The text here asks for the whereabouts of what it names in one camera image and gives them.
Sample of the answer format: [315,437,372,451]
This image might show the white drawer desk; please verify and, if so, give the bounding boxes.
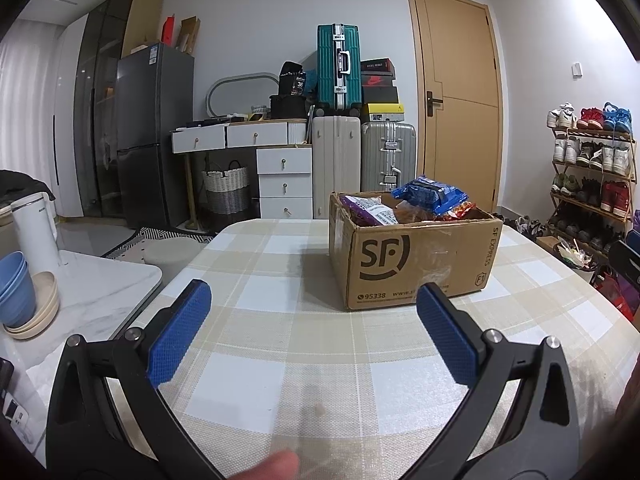
[170,119,313,153]

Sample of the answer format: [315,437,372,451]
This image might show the white wardrobe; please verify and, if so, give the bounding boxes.
[50,15,91,218]

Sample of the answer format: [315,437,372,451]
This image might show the rows of assorted shoes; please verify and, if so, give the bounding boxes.
[550,137,636,256]

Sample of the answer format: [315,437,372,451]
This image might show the white sneakers pair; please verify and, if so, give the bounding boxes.
[546,102,578,129]

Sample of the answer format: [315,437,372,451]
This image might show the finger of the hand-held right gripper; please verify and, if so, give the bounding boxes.
[610,240,640,321]

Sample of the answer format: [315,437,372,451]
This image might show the red gift bag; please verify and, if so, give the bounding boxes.
[592,267,636,321]

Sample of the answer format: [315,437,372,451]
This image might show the white curtain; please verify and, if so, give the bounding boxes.
[0,20,66,186]

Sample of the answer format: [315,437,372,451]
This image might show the grey round stool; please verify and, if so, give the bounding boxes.
[142,237,213,286]

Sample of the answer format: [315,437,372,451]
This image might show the dark cloth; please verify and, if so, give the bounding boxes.
[0,170,33,198]

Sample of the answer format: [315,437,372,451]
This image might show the black device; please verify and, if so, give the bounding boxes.
[0,357,28,431]

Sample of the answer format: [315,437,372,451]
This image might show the red sneakers pair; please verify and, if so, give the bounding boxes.
[576,106,606,131]

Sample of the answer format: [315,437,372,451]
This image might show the blue sneakers pair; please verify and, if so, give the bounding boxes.
[602,102,633,134]

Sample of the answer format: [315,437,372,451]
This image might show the oval mirror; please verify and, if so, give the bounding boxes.
[206,72,281,118]

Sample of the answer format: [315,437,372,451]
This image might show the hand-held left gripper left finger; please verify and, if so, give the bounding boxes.
[46,279,228,480]

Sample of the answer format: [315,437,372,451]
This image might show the checked tablecloth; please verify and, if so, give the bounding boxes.
[107,217,640,480]

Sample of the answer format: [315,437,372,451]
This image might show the blue snack packet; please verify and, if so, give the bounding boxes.
[391,176,469,216]

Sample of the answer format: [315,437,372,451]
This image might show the white orange chips bag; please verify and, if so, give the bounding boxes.
[434,201,477,222]

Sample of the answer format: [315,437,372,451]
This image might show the person's left hand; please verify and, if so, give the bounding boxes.
[220,450,302,480]

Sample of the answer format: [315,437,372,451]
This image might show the black printed bag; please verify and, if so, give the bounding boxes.
[277,61,307,98]

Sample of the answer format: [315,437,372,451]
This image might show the white drawer cabinet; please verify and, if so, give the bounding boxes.
[256,146,314,220]

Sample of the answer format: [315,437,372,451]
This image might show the orange bread packet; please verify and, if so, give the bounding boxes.
[395,201,437,223]

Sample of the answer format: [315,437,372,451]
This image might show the tall cardboard carton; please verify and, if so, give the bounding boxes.
[179,16,202,56]

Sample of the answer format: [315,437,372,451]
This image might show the brown cardboard box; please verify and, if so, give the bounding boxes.
[328,191,503,312]

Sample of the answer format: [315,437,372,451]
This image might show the wooden door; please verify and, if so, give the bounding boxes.
[406,0,503,213]

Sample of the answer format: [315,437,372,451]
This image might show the black storage box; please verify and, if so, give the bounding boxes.
[270,94,308,121]

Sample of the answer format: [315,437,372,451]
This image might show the white marble side table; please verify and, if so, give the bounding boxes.
[0,247,163,461]

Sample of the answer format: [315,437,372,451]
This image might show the white waste bin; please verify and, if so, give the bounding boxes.
[555,240,596,281]

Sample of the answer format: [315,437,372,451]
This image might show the grey refrigerator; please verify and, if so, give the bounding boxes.
[116,42,196,231]

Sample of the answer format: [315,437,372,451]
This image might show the dark glass cabinet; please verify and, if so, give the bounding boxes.
[74,0,163,218]

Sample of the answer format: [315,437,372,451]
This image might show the cream suitcase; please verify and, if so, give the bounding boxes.
[311,115,362,221]

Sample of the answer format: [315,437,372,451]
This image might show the large black shoe box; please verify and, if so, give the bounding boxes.
[361,86,399,106]

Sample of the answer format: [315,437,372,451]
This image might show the scattered black white shoes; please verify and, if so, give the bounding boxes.
[502,215,551,238]

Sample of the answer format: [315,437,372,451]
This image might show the teal suitcase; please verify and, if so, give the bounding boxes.
[316,23,362,113]

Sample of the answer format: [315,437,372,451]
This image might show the striped rug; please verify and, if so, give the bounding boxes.
[102,226,216,261]

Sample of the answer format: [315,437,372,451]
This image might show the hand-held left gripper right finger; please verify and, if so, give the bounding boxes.
[400,282,583,480]

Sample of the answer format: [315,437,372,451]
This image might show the white electric kettle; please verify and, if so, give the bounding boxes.
[11,192,62,281]

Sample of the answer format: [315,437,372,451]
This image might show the woven laundry basket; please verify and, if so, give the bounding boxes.
[201,160,249,216]

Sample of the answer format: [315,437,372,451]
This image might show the silver purple snack packet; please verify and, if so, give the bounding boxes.
[339,194,400,226]

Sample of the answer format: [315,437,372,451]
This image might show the wooden shoe rack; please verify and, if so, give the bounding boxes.
[547,127,638,261]

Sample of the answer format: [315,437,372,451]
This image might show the silver suitcase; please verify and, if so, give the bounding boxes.
[360,121,417,193]

